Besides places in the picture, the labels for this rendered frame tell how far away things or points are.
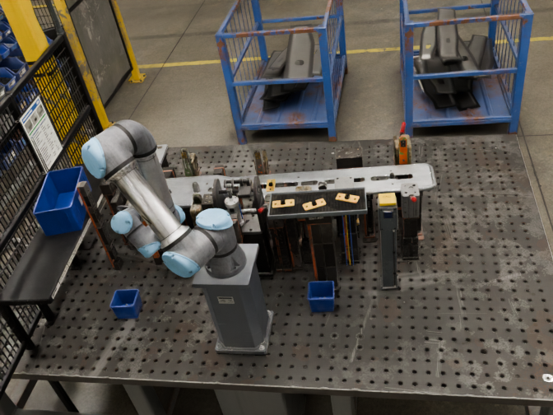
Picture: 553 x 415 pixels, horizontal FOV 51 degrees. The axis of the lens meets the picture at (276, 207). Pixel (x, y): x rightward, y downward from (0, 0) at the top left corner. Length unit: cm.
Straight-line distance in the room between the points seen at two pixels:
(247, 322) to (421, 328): 68
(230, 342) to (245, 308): 23
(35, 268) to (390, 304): 144
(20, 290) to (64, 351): 34
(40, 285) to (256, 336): 86
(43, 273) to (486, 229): 190
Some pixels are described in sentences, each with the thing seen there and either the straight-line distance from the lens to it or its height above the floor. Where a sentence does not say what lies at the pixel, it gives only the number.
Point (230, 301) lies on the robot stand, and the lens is 211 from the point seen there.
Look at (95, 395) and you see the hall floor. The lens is 335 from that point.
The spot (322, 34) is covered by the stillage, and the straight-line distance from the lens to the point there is 417.
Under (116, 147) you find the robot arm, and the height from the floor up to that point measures 162.
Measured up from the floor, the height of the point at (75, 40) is 84.
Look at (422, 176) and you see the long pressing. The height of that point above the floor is 100.
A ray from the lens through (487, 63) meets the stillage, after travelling 485.
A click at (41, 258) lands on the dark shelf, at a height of 103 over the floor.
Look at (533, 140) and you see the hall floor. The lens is 463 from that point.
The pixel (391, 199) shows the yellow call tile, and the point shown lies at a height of 116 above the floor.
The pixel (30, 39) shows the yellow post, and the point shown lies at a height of 162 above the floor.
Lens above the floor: 254
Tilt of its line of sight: 39 degrees down
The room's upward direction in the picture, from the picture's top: 11 degrees counter-clockwise
